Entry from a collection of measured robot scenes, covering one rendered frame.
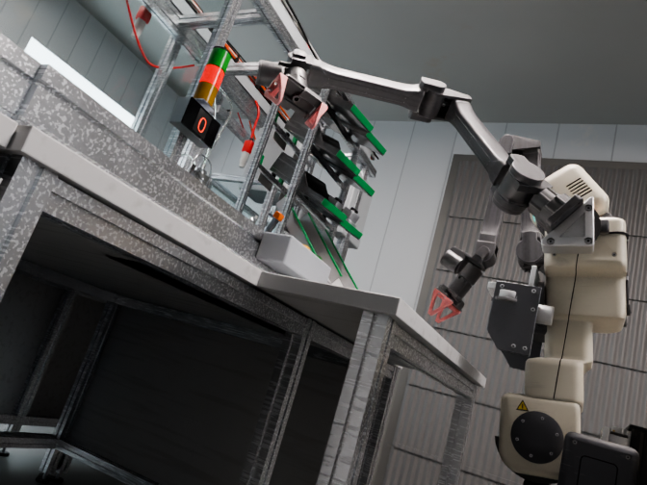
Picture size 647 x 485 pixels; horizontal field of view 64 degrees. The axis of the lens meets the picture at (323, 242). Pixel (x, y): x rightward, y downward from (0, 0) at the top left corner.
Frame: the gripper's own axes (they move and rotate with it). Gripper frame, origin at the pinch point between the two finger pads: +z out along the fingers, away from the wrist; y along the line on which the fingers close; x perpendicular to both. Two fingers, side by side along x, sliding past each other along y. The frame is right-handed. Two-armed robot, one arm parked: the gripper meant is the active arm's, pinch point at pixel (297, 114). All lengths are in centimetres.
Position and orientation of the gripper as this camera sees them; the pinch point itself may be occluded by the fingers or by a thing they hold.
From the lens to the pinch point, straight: 120.8
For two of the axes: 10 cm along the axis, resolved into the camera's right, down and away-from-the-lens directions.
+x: -6.3, 6.0, 4.9
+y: 7.8, 4.5, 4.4
